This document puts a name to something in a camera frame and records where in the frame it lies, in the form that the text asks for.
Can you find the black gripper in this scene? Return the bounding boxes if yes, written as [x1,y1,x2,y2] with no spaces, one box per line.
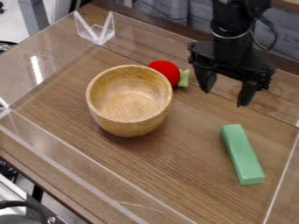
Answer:
[187,30,277,107]

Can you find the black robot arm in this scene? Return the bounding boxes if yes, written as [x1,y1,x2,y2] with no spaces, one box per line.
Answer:
[189,0,278,106]

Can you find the red plush fruit green leaf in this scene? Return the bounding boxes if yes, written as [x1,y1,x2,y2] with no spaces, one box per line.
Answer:
[149,60,191,88]

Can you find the wooden bowl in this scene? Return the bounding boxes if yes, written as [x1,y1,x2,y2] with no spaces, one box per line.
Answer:
[86,65,174,137]

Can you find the green rectangular block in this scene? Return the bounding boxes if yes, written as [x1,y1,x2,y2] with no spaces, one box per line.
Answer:
[221,124,266,186]

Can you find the clear acrylic corner bracket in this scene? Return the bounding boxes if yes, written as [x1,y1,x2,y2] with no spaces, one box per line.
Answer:
[74,10,117,46]

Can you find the clear acrylic tray wall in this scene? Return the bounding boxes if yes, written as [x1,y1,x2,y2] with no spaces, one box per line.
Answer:
[0,104,197,224]

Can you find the black metal bracket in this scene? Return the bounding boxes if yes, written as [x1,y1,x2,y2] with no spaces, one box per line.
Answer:
[26,196,69,224]

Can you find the black cable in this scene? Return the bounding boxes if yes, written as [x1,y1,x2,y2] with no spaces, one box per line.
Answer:
[0,200,49,224]

